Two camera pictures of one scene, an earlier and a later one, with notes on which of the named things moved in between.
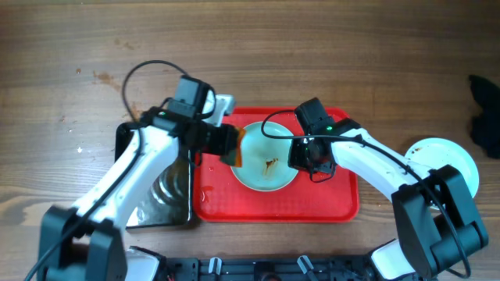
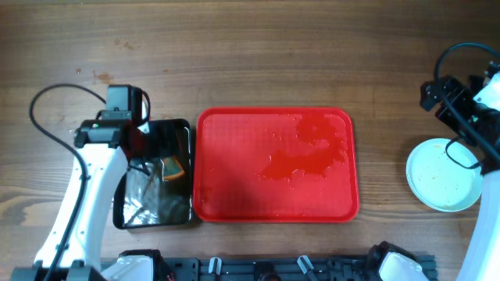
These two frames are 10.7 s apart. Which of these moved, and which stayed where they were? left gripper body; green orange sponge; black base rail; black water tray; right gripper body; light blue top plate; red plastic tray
Moved: left gripper body; green orange sponge; light blue top plate; right gripper body
Stayed: black water tray; black base rail; red plastic tray
